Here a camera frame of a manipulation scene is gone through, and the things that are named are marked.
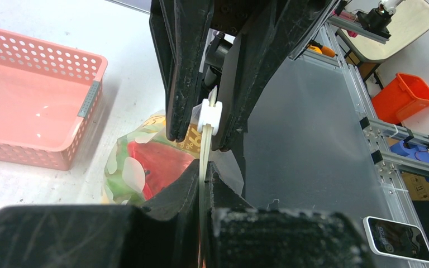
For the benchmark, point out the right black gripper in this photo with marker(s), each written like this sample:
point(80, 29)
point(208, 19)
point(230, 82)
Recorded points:
point(266, 33)

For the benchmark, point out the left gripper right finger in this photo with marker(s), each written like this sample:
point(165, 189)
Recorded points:
point(239, 235)

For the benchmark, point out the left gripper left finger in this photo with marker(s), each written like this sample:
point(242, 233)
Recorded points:
point(88, 233)

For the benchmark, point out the watermelon slice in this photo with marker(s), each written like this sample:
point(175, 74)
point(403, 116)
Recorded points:
point(162, 164)

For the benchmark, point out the clear zip top bag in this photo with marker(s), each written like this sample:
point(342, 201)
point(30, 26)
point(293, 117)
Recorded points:
point(202, 128)

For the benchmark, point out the pink plastic basket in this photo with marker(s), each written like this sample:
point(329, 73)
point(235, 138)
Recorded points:
point(48, 93)

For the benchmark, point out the white smartphone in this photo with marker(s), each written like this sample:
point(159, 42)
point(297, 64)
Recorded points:
point(395, 239)

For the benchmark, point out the beige round stool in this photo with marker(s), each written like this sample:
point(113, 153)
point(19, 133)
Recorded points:
point(373, 37)

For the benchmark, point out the orange plastic bin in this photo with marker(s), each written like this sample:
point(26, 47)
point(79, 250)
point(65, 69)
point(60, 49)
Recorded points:
point(402, 98)

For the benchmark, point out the aluminium table rail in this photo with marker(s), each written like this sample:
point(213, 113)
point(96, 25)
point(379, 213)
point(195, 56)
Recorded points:
point(389, 166)

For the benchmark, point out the blue object behind rail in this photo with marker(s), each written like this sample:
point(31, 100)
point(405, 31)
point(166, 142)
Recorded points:
point(410, 151)

